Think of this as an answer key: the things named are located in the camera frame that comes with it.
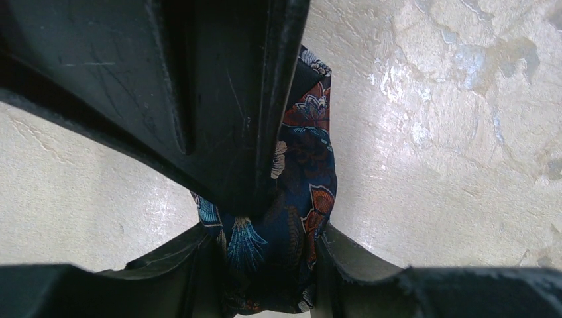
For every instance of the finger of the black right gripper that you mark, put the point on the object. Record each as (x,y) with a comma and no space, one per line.
(194,89)

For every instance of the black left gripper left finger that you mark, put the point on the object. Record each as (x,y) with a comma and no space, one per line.
(178,279)

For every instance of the navy floral tie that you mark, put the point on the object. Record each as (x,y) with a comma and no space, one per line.
(270,259)

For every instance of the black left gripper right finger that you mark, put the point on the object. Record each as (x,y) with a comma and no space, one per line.
(352,282)

